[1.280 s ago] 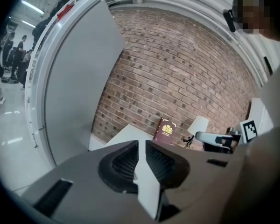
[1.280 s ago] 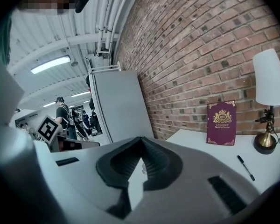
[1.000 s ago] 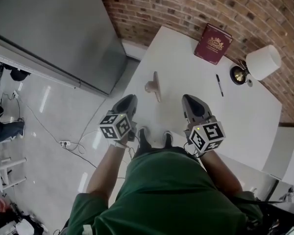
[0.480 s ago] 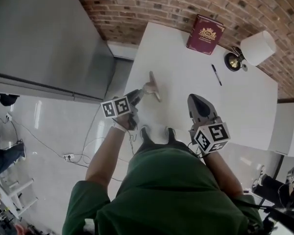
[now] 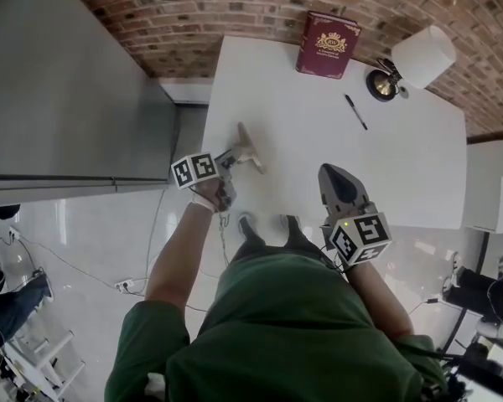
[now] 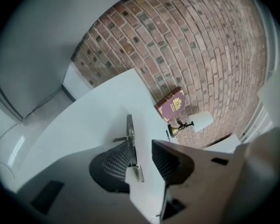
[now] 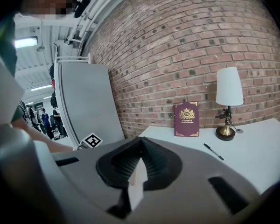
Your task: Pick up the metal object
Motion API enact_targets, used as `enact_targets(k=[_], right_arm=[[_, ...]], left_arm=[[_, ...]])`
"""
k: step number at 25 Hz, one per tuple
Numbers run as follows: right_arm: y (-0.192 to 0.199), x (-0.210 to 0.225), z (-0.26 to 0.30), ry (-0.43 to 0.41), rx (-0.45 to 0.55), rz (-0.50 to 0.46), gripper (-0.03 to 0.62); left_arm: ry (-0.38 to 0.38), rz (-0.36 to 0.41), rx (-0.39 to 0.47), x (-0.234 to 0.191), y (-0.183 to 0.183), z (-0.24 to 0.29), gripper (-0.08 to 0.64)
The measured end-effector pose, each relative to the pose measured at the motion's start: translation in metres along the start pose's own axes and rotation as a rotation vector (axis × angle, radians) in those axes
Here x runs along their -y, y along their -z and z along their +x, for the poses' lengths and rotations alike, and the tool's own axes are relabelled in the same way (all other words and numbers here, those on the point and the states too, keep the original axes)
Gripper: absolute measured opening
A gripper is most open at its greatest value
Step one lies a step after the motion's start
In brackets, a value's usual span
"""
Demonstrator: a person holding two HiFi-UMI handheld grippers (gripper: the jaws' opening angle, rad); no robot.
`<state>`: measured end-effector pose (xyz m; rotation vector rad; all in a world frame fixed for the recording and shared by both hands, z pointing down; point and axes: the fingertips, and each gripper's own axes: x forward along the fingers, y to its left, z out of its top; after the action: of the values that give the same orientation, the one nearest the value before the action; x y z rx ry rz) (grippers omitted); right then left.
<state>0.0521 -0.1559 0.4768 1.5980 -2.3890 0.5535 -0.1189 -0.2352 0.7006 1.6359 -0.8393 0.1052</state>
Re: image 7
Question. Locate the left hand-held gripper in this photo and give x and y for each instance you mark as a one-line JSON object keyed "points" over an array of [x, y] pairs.
{"points": [[92, 141]]}

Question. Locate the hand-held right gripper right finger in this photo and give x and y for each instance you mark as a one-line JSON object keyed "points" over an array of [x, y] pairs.
{"points": [[191, 171]]}

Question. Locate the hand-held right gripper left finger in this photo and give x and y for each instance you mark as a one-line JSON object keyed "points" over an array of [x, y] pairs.
{"points": [[84, 176]]}

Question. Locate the person's left forearm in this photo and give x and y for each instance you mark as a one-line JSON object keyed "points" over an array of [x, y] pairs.
{"points": [[44, 141]]}

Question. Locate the black pen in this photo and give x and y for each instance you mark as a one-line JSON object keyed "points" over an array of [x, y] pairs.
{"points": [[213, 151]]}

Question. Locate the grey partition panel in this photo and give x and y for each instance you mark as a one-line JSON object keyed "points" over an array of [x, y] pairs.
{"points": [[88, 101]]}

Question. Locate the maroon hardcover book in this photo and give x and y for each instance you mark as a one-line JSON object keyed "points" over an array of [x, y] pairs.
{"points": [[186, 120]]}

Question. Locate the ceiling light fixture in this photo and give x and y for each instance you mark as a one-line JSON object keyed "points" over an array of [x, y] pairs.
{"points": [[40, 88], [25, 42]]}

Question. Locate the white shade brass table lamp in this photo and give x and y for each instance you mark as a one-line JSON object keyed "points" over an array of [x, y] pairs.
{"points": [[229, 87]]}

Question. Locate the person's green shirt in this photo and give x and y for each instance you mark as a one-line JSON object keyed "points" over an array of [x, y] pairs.
{"points": [[4, 43]]}

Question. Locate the black head-mounted microphone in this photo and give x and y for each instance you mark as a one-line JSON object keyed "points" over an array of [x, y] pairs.
{"points": [[82, 6]]}

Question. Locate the person's head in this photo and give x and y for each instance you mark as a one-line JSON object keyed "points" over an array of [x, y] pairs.
{"points": [[49, 1]]}

